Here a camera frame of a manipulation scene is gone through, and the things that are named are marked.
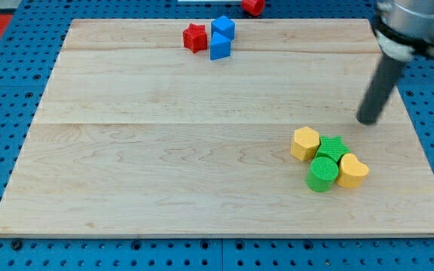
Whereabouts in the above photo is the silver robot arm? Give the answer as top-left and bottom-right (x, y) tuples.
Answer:
(356, 0), (434, 125)

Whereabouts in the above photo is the green cylinder block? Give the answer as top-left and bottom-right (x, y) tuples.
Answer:
(306, 157), (339, 192)

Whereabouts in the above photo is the green star block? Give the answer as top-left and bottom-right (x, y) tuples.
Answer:
(315, 136), (350, 163)

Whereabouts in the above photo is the red cylinder block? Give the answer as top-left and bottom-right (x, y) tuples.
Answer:
(241, 0), (265, 17)

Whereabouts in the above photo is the wooden board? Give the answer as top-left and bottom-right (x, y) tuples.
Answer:
(0, 19), (434, 239)

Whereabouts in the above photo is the blue cube block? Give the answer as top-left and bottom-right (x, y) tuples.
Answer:
(211, 16), (235, 41)

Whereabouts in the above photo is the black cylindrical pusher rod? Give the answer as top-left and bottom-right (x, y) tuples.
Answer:
(356, 53), (407, 125)

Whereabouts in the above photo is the yellow hexagon block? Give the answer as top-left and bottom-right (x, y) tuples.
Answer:
(290, 126), (320, 161)

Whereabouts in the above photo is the blue wedge block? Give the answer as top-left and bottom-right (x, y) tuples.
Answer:
(209, 32), (231, 60)

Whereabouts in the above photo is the yellow heart block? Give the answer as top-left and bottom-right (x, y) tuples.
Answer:
(336, 153), (369, 188)

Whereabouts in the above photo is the red star block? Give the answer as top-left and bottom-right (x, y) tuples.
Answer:
(182, 23), (208, 53)

